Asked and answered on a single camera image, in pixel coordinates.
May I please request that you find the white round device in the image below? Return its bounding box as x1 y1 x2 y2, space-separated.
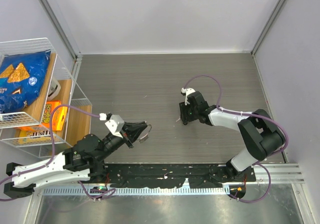
47 76 61 101

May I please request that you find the white wire shelf rack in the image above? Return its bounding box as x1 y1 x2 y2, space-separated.
0 38 92 159

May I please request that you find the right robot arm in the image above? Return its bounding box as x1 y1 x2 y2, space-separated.
179 88 286 181

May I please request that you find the orange candy box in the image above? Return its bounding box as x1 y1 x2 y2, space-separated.
41 100 68 131

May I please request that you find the silver keyring with clips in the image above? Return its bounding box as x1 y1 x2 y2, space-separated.
138 124 152 143

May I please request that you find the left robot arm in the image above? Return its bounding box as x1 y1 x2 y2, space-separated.
3 121 149 200

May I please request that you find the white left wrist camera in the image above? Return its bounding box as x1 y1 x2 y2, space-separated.
99 113 125 138

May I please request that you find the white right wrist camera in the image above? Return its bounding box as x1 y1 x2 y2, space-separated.
181 87 196 106

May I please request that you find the aluminium frame rail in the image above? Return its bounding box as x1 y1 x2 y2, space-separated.
29 0 83 62

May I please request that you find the blue chips bag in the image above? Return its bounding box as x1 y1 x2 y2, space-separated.
0 50 51 114

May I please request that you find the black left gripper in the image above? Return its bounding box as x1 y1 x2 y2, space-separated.
96 121 148 162

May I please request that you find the wooden shelf board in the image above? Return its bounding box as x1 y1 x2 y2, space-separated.
55 79 92 146

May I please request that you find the yellow snack box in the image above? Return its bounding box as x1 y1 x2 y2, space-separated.
17 127 51 145

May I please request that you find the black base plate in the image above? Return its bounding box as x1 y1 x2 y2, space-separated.
102 163 256 189

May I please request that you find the white slotted cable duct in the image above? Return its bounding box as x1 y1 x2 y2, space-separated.
42 185 230 196

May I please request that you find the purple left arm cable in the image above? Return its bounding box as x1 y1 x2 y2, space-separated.
0 104 111 200

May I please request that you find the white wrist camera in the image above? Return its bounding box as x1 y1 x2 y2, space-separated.
181 87 196 106
99 113 125 138

